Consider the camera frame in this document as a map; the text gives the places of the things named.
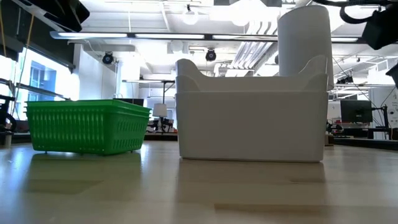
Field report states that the white plastic bin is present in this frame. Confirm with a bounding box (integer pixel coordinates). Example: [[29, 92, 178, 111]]
[[175, 73, 330, 164], [175, 55, 329, 93]]

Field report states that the green plastic basket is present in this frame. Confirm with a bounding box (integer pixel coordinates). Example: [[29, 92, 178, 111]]
[[26, 99, 150, 108], [25, 100, 152, 156]]

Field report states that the black computer monitor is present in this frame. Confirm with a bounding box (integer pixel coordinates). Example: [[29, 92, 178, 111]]
[[339, 99, 374, 124]]

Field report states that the black ceiling spotlight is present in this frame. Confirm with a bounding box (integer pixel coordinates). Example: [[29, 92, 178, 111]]
[[205, 48, 218, 63], [101, 51, 115, 66]]

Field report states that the long ceiling light bar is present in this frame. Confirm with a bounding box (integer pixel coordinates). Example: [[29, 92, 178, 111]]
[[49, 30, 361, 44]]

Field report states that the small white background lamp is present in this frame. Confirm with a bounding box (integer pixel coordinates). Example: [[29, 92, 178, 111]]
[[152, 103, 169, 132]]

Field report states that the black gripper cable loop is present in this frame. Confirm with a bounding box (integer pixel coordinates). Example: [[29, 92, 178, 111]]
[[312, 0, 392, 25]]

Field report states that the yellow cable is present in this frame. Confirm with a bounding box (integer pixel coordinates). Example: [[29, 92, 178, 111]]
[[0, 0, 35, 58]]

